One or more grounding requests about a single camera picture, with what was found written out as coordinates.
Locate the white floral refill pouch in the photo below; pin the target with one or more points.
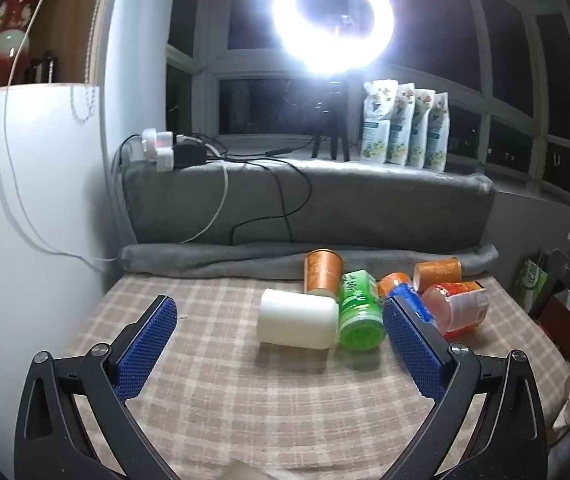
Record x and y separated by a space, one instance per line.
438 137
404 127
377 125
421 132

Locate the white cup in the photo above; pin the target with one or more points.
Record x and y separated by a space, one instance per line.
295 318

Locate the orange paper cup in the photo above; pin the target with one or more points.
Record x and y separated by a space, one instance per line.
437 273
322 272

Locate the green plastic bottle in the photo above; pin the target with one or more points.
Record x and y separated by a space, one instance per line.
361 310

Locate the grey rolled blanket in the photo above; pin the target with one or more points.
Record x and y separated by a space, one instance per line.
245 259

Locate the blue bottle with orange cap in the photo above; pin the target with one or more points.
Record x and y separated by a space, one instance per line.
404 291

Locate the red box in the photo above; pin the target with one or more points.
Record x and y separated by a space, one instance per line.
562 322

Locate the white cabinet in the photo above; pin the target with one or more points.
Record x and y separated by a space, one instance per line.
30 310

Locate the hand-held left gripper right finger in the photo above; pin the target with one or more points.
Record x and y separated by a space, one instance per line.
414 354

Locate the orange-red clear bottle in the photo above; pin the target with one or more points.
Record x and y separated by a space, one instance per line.
457 307

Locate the red and white vase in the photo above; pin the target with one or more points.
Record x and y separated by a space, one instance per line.
7 45

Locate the grey cushion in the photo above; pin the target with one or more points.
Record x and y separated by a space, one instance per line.
365 205

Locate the green and white bag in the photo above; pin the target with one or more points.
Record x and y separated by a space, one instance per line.
532 282

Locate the black tripod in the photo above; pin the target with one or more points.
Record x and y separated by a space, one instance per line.
338 125

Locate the black power strip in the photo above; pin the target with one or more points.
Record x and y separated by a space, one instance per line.
190 156

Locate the dark bottle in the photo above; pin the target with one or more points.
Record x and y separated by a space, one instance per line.
44 67

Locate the small white charger plug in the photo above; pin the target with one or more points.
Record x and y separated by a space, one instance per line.
166 160

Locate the white and pink charger plug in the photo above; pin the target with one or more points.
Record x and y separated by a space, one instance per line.
154 141

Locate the plaid bed sheet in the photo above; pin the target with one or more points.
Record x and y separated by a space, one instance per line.
265 400

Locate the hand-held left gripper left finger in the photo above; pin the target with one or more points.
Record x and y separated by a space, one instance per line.
146 344

